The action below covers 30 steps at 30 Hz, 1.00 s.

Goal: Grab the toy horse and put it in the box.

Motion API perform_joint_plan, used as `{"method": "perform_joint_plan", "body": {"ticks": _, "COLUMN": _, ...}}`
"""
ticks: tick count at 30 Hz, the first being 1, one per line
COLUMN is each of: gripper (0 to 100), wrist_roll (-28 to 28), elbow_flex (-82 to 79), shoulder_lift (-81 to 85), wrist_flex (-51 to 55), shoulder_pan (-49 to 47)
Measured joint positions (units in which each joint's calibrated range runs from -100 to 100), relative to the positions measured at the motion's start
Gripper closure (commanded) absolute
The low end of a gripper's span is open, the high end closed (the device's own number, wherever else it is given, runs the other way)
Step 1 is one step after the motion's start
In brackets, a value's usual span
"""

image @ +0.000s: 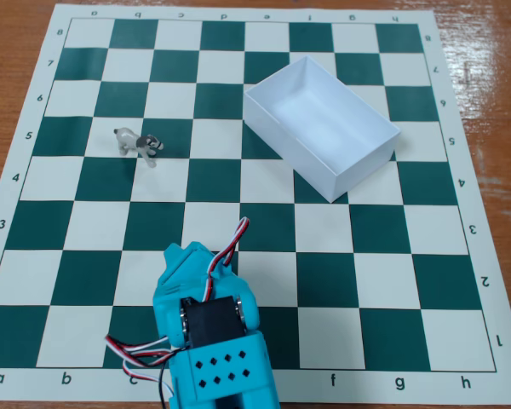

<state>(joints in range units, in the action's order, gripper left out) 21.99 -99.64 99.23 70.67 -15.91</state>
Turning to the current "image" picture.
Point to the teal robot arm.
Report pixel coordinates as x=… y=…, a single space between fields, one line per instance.
x=225 y=370

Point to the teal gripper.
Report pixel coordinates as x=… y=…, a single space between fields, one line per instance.
x=180 y=269

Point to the green and white chessboard mat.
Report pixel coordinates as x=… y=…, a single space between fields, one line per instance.
x=323 y=255

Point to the white open cardboard box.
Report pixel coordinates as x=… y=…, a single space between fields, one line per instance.
x=323 y=123

